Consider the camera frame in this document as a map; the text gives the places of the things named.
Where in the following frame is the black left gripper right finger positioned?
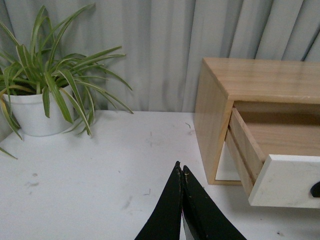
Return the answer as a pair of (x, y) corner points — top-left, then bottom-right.
(182, 165), (245, 240)

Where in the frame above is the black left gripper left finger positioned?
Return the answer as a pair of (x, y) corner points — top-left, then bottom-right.
(135, 161), (182, 240)

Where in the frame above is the white drawer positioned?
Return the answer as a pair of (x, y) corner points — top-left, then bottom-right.
(225, 107), (320, 209)

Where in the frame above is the black drawer handle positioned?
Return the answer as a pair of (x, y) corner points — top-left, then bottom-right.
(310, 182), (320, 198)

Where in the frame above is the wooden drawer cabinet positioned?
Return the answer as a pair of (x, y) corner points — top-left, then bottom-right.
(194, 57), (320, 186)

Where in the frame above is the white plant pot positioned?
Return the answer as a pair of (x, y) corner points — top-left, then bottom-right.
(0, 93), (72, 137)

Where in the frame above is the left green spider plant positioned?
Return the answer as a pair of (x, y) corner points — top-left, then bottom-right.
(0, 2), (134, 160)

